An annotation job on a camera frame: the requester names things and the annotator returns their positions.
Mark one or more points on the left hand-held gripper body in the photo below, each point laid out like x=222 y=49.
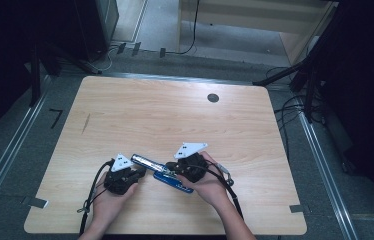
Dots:
x=121 y=180

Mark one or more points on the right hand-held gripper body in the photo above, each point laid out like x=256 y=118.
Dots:
x=191 y=166

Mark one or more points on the blue stapler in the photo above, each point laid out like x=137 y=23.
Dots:
x=178 y=184

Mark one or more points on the person's right hand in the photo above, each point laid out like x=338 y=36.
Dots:
x=211 y=186

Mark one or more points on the person's left hand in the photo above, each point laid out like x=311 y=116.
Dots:
x=108 y=206

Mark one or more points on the round dark table grommet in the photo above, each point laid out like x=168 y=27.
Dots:
x=213 y=98

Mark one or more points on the grey tape piece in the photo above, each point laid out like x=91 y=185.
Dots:
x=296 y=209
x=36 y=202

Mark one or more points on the black metal stand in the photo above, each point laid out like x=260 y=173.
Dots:
x=309 y=96
x=35 y=83

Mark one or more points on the dark cabinet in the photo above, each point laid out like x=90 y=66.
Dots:
x=101 y=23

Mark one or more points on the light wooden furniture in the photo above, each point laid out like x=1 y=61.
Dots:
x=241 y=13

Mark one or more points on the black curtain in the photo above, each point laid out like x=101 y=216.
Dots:
x=1 y=50
x=368 y=83

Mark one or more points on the metal floor rail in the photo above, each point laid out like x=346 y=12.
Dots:
x=8 y=156
x=175 y=78
x=321 y=170

